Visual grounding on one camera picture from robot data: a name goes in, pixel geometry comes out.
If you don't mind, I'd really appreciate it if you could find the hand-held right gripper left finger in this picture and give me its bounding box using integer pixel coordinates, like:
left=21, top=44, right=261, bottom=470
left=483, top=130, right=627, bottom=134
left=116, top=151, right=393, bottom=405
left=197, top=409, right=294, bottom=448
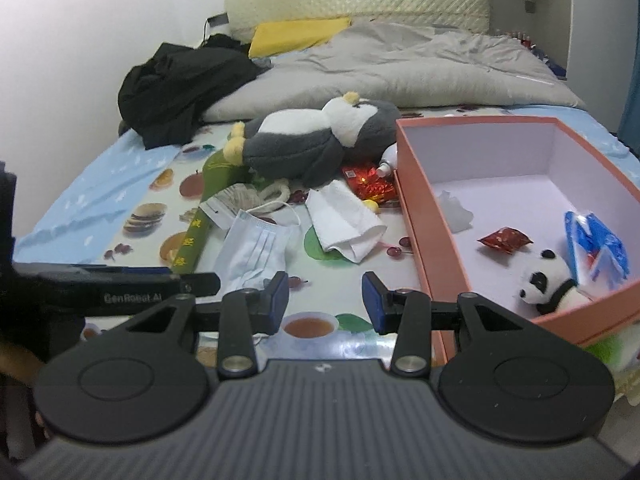
left=82, top=271, right=290, bottom=379

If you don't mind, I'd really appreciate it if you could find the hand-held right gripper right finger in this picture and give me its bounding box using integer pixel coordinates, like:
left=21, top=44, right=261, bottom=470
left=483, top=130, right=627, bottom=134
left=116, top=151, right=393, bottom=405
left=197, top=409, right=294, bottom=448
left=361, top=271, right=548, bottom=379

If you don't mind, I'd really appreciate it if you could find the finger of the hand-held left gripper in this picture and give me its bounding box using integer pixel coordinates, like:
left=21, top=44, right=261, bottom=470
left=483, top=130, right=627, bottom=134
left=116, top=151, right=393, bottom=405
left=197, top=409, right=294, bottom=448
left=75, top=272, right=222, bottom=297
left=15, top=262, right=171, bottom=278

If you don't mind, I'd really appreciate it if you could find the light blue face mask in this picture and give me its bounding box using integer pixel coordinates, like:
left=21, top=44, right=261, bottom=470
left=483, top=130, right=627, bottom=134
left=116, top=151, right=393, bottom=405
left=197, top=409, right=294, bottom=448
left=214, top=201, right=303, bottom=293

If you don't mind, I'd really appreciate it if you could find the clear plastic bag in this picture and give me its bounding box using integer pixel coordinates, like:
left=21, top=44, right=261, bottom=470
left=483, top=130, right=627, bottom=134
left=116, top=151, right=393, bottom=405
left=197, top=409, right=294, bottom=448
left=200, top=185, right=266, bottom=231

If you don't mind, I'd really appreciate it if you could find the white cloth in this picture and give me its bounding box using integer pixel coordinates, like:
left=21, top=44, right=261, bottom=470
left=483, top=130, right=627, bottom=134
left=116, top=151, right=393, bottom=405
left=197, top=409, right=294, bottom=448
left=305, top=179, right=388, bottom=264

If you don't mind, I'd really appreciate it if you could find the red foil packet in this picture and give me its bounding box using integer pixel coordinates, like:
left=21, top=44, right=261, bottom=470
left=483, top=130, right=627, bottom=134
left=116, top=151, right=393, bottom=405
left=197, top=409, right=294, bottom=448
left=342, top=162, right=398, bottom=206

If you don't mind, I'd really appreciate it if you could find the clear plastic wrapper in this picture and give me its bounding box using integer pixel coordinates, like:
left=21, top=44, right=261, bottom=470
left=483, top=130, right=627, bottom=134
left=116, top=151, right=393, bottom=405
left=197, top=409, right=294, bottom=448
left=437, top=190, right=475, bottom=233

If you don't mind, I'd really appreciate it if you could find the small red snack packet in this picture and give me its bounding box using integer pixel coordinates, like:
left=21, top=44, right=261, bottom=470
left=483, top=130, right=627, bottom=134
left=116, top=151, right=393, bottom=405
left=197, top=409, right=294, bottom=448
left=476, top=226, right=533, bottom=256

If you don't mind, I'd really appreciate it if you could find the panda plush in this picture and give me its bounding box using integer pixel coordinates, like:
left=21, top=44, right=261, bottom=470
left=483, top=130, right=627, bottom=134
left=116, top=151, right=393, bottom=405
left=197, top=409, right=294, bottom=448
left=515, top=249, right=593, bottom=317

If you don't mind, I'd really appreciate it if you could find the pink cardboard box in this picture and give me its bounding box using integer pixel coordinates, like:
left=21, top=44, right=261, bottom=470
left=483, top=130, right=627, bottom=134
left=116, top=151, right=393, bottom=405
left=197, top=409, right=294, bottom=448
left=395, top=116, right=640, bottom=363

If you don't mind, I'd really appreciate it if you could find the blue plastic packet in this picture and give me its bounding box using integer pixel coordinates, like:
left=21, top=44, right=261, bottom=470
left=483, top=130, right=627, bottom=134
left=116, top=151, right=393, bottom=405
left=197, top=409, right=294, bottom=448
left=564, top=210, right=631, bottom=291

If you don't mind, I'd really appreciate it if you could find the small white bottle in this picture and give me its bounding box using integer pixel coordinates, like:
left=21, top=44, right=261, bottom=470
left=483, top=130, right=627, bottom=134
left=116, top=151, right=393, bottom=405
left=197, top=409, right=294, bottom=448
left=377, top=142, right=401, bottom=178

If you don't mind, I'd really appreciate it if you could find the grey white penguin plush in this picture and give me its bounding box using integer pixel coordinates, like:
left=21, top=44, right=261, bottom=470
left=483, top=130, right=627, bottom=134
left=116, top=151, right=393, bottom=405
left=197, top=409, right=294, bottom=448
left=223, top=91, right=402, bottom=188

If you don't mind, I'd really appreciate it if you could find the black clothing pile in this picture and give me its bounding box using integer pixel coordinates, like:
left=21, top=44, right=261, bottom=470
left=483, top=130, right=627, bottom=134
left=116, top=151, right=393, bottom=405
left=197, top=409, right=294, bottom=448
left=117, top=34, right=273, bottom=150

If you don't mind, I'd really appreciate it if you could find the grey duvet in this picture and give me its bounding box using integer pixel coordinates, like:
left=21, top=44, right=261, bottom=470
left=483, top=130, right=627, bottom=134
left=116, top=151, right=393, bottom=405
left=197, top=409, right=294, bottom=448
left=202, top=22, right=587, bottom=123

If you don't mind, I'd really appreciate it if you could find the yellow pillow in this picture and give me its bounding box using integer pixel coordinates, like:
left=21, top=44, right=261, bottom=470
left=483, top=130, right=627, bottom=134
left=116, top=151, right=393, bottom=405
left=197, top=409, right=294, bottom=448
left=248, top=17, right=352, bottom=58

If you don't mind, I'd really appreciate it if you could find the row of small bottles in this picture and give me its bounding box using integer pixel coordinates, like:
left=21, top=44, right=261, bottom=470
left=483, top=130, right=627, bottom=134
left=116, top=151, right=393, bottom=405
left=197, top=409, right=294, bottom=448
left=502, top=30, right=538, bottom=48

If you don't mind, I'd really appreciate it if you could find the blue curtain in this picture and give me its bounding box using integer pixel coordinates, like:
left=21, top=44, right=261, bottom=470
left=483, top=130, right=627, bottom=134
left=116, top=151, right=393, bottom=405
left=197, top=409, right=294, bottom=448
left=617, top=67, right=640, bottom=156

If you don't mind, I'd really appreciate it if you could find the white wardrobe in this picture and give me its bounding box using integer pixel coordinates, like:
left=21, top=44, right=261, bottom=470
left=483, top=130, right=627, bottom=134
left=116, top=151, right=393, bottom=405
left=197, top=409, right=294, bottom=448
left=490, top=0, right=640, bottom=81

